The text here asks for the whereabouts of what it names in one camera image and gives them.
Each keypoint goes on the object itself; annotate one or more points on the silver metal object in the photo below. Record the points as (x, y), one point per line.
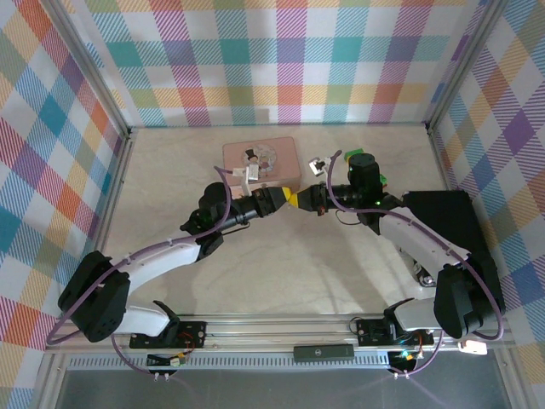
(422, 274)

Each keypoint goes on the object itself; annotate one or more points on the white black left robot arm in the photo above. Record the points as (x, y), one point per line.
(162, 260)

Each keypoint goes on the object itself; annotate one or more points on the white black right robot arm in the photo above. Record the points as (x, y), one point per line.
(417, 238)

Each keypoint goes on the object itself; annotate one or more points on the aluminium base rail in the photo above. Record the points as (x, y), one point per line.
(277, 330)

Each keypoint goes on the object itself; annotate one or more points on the white orange small device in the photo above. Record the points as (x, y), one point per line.
(472, 347)

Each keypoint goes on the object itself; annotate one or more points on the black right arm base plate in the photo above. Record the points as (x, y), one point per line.
(372, 330)

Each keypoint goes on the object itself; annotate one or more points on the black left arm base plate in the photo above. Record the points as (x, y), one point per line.
(191, 332)

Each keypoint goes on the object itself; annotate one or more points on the small circuit board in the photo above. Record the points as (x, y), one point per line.
(404, 357)
(170, 361)

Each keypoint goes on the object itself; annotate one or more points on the green toy block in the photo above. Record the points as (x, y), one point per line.
(353, 152)

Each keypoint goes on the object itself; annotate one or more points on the aluminium frame post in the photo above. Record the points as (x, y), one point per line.
(91, 66)
(468, 64)

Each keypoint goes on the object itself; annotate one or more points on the pink cartoon tin box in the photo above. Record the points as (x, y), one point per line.
(281, 149)

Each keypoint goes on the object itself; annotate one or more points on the black oblong device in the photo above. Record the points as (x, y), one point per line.
(323, 353)

